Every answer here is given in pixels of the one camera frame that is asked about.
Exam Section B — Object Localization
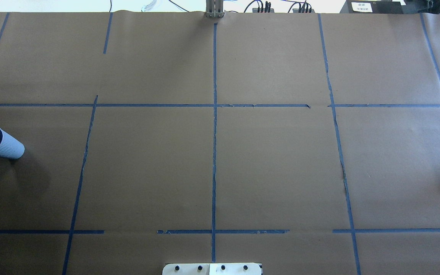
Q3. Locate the right power connector block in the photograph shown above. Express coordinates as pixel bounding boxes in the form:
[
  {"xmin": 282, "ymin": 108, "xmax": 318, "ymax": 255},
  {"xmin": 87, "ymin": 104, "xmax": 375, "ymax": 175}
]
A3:
[{"xmin": 292, "ymin": 1, "xmax": 313, "ymax": 13}]

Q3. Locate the power connector block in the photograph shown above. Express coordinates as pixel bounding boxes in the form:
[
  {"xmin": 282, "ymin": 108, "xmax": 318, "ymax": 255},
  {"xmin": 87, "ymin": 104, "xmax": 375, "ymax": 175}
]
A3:
[
  {"xmin": 292, "ymin": 1, "xmax": 313, "ymax": 13},
  {"xmin": 249, "ymin": 0, "xmax": 274, "ymax": 13}
]

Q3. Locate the left power connector block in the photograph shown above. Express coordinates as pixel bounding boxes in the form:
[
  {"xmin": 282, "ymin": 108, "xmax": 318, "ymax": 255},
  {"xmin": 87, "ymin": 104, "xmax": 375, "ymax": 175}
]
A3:
[{"xmin": 249, "ymin": 0, "xmax": 274, "ymax": 13}]

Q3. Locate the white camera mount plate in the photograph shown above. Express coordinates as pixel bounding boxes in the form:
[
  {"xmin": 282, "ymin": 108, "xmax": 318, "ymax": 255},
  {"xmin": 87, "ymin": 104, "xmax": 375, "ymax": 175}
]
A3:
[{"xmin": 162, "ymin": 262, "xmax": 263, "ymax": 275}]

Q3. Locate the aluminium frame post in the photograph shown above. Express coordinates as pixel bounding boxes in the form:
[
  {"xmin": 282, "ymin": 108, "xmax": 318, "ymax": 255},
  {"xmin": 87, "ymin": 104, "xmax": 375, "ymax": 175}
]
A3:
[{"xmin": 205, "ymin": 0, "xmax": 225, "ymax": 18}]

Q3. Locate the black box with label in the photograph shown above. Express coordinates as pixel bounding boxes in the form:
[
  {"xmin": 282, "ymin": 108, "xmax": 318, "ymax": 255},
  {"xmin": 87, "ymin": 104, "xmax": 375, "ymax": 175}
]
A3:
[{"xmin": 339, "ymin": 0, "xmax": 404, "ymax": 14}]

